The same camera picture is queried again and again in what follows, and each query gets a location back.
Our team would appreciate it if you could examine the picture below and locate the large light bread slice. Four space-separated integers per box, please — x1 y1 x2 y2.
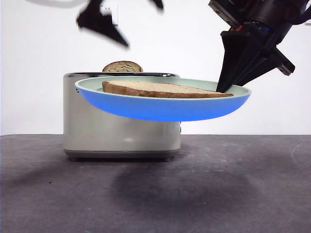
102 80 235 99

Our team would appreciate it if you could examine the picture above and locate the small dark-crust bread slice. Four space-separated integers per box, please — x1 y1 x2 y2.
102 60 143 73

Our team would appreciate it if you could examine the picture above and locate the white wall socket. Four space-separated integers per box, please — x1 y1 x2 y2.
99 3 119 26

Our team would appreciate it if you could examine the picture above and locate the pale green round plate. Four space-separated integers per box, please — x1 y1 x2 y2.
74 77 252 122

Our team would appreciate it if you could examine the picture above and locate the cream metal toaster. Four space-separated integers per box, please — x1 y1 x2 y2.
63 71 183 163

